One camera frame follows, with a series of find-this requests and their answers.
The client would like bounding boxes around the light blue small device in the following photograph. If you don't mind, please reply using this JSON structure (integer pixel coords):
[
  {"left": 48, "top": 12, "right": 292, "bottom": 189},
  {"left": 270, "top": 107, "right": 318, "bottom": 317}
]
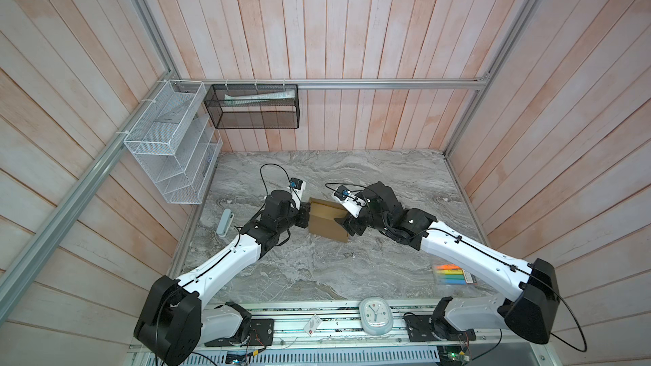
[{"left": 215, "top": 208, "right": 234, "bottom": 237}]

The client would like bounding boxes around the brown cardboard box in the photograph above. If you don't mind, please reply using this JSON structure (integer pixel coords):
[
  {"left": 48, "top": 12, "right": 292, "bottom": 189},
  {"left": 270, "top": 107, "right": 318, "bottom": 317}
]
[{"left": 308, "top": 198, "right": 350, "bottom": 243}]

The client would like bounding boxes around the aluminium rail front frame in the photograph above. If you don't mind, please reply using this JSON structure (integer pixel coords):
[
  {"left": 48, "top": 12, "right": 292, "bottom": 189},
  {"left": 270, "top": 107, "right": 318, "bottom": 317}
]
[{"left": 185, "top": 299, "right": 561, "bottom": 365}]

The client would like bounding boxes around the white round clock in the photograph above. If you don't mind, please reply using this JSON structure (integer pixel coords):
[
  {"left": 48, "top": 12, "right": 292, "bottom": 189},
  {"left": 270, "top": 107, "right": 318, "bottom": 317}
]
[{"left": 359, "top": 298, "right": 393, "bottom": 336}]

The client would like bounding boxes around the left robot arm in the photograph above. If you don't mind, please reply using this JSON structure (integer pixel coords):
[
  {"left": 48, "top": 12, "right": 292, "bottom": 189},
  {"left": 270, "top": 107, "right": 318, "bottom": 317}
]
[{"left": 134, "top": 178, "right": 310, "bottom": 365}]

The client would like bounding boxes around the white paper tag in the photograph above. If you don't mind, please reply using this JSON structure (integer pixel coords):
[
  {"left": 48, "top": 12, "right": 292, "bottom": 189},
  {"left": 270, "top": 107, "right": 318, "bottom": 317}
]
[{"left": 303, "top": 314, "right": 322, "bottom": 336}]

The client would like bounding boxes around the paper in black basket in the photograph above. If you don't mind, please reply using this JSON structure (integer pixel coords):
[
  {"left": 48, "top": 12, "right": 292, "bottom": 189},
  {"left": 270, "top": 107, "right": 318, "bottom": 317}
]
[{"left": 223, "top": 90, "right": 297, "bottom": 107}]

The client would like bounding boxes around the black wire mesh basket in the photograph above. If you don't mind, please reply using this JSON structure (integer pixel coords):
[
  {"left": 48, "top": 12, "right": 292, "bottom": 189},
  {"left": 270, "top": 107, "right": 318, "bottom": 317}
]
[{"left": 203, "top": 83, "right": 301, "bottom": 130}]

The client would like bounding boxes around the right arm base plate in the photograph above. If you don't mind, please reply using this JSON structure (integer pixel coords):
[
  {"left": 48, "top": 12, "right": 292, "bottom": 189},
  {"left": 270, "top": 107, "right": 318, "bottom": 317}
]
[{"left": 403, "top": 312, "right": 476, "bottom": 342}]

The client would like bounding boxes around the colourful marker pack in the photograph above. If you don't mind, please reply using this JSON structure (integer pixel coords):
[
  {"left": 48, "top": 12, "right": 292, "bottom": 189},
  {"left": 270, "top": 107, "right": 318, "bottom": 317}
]
[{"left": 434, "top": 264, "right": 476, "bottom": 286}]

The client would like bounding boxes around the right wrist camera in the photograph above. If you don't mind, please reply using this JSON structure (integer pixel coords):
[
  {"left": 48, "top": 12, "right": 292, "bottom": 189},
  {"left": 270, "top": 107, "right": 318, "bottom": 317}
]
[{"left": 332, "top": 185, "right": 367, "bottom": 218}]

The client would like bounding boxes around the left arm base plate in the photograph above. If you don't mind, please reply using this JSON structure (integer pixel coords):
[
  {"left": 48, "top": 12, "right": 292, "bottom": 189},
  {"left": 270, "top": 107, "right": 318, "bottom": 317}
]
[{"left": 205, "top": 318, "right": 275, "bottom": 347}]

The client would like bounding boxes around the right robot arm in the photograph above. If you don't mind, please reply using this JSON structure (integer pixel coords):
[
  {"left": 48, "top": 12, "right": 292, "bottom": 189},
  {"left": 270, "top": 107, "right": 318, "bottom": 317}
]
[{"left": 333, "top": 182, "right": 560, "bottom": 344}]

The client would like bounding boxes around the white wire mesh shelf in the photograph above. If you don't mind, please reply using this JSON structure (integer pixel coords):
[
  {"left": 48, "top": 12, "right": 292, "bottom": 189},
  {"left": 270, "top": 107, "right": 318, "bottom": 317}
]
[{"left": 124, "top": 80, "right": 223, "bottom": 205}]

